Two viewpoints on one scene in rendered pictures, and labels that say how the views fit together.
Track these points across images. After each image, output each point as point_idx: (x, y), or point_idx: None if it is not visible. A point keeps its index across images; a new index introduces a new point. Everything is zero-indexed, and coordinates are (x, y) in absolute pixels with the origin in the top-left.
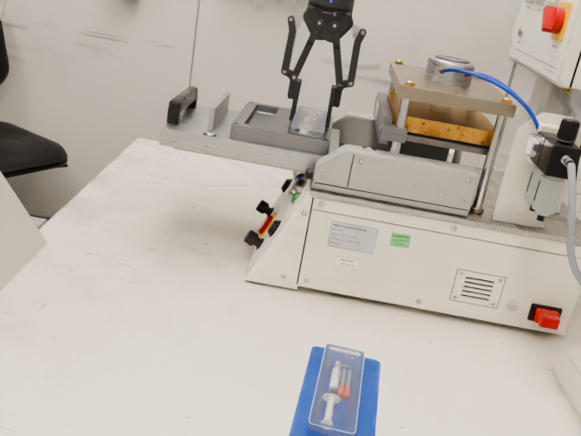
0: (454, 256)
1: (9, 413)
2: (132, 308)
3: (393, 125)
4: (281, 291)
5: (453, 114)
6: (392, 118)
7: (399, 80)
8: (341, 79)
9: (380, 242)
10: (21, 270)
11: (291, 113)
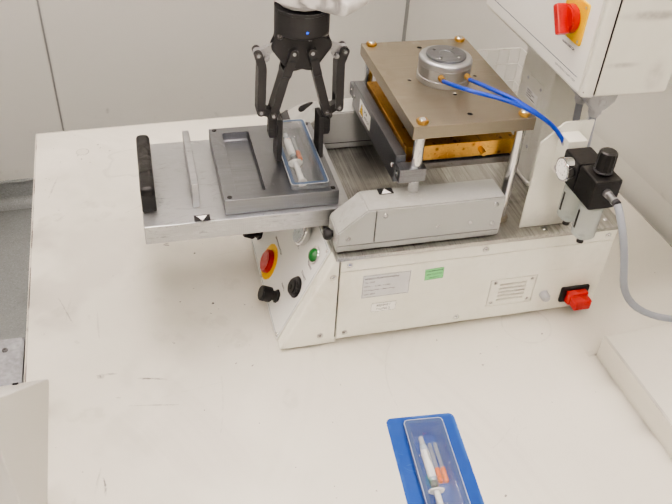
0: (487, 271)
1: None
2: (194, 445)
3: (408, 162)
4: (321, 350)
5: None
6: (405, 155)
7: (404, 110)
8: (328, 105)
9: (414, 280)
10: (48, 438)
11: (278, 154)
